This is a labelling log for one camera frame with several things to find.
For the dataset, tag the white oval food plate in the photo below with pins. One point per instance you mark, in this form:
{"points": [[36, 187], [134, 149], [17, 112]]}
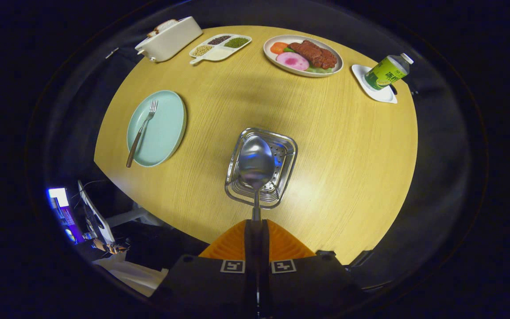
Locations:
{"points": [[270, 56]]}

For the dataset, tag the small toast bread slice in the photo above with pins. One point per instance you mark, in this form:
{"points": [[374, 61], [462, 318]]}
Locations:
{"points": [[152, 33]]}

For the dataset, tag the pile of yellow soybeans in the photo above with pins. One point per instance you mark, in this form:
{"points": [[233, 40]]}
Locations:
{"points": [[202, 50]]}

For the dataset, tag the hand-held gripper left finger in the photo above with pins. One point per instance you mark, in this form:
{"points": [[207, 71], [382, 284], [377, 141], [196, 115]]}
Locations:
{"points": [[249, 248]]}

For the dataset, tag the orange carrot slice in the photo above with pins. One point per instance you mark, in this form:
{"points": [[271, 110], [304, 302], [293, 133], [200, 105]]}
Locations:
{"points": [[278, 48]]}

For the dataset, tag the white toaster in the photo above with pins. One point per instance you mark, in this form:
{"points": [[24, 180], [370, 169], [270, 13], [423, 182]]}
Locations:
{"points": [[171, 40]]}

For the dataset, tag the brown meat piece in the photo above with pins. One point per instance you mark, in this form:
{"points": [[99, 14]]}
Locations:
{"points": [[314, 54]]}

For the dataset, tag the green lettuce leaf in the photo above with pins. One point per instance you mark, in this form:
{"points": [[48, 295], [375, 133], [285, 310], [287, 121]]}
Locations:
{"points": [[319, 70]]}

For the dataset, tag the pile of green beans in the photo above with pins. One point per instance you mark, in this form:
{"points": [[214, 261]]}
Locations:
{"points": [[236, 42]]}

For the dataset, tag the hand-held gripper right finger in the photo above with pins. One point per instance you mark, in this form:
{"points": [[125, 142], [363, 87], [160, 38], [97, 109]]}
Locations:
{"points": [[262, 248]]}

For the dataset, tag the pile of dark beans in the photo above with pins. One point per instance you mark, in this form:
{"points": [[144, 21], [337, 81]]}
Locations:
{"points": [[218, 40]]}

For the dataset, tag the large toast bread slice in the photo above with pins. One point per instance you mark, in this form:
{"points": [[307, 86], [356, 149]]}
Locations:
{"points": [[166, 25]]}

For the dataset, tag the silver metal clip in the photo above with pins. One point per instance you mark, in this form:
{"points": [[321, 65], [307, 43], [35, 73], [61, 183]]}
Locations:
{"points": [[112, 52]]}

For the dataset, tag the green label drink bottle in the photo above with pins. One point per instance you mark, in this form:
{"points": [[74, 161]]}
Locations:
{"points": [[385, 73]]}

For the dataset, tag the lit computer screen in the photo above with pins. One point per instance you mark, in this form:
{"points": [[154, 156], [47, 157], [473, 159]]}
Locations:
{"points": [[58, 197]]}

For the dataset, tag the pink round food slice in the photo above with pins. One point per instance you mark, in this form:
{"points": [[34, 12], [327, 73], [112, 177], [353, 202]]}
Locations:
{"points": [[292, 61]]}

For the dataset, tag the white cloth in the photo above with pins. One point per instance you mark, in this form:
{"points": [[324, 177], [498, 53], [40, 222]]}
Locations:
{"points": [[131, 274]]}

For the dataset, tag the silver metal spoon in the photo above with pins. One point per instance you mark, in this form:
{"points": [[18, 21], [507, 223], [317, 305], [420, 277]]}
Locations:
{"points": [[256, 161]]}

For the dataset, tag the white-edged monitor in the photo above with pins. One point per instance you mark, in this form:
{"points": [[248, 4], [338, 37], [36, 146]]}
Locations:
{"points": [[98, 219]]}

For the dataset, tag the white square coaster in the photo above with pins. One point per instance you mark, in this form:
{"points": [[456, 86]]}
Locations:
{"points": [[385, 95]]}

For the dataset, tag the white divided dish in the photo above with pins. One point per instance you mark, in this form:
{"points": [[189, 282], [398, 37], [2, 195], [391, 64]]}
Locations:
{"points": [[219, 54]]}

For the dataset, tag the teal round plate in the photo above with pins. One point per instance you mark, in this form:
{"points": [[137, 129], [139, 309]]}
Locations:
{"points": [[166, 133]]}

